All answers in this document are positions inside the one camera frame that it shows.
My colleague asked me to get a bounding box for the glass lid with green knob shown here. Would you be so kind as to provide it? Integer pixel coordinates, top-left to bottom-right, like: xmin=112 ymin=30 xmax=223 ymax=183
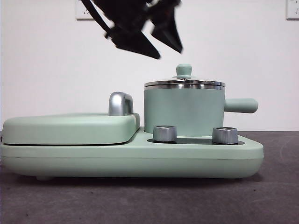
xmin=143 ymin=63 xmax=226 ymax=91

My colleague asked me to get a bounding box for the green pot with straight handle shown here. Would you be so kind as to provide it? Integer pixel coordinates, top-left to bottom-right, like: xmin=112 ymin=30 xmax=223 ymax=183
xmin=143 ymin=80 xmax=259 ymax=138

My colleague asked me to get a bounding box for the green breakfast machine base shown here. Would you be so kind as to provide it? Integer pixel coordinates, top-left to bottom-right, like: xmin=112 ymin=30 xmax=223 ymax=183
xmin=0 ymin=127 xmax=265 ymax=182

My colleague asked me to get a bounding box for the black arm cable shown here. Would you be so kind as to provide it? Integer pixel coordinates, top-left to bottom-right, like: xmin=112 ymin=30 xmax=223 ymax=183
xmin=81 ymin=0 xmax=115 ymax=39

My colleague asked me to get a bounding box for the white wall socket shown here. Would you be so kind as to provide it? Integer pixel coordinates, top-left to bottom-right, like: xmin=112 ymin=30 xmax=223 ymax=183
xmin=75 ymin=0 xmax=99 ymax=22
xmin=285 ymin=0 xmax=299 ymax=21

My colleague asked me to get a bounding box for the green griddle cover silver handle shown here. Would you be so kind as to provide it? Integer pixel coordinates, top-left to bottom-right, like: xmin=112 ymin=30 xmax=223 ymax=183
xmin=1 ymin=91 xmax=141 ymax=147

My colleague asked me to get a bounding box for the silver control knob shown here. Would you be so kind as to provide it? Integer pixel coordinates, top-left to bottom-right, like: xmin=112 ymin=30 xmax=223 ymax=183
xmin=212 ymin=126 xmax=239 ymax=144
xmin=153 ymin=125 xmax=178 ymax=143

